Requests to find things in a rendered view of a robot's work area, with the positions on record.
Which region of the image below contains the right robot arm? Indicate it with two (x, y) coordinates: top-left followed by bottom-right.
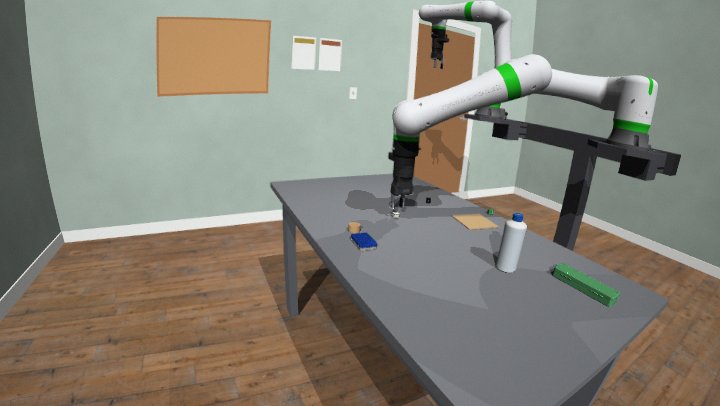
(419, 1), (512, 119)

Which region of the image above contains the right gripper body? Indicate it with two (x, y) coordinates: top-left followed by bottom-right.
(430, 29), (449, 60)

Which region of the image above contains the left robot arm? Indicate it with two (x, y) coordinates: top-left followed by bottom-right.
(392, 54), (658, 151)

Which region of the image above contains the grey bottle with blue cap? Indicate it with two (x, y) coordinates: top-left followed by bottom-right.
(496, 213), (527, 273)

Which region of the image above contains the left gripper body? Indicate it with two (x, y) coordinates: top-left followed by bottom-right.
(388, 139), (421, 195)

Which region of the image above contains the tan flat mat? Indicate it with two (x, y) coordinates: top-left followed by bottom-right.
(452, 214), (499, 230)

